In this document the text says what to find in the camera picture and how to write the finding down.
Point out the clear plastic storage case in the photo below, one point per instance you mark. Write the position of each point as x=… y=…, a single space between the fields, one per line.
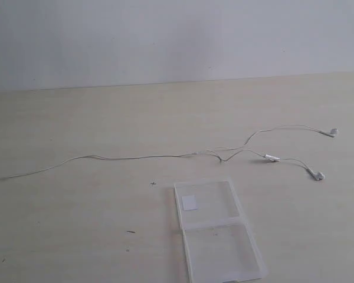
x=218 y=241

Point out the white wired earphones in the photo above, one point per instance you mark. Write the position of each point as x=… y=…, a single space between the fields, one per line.
x=223 y=154

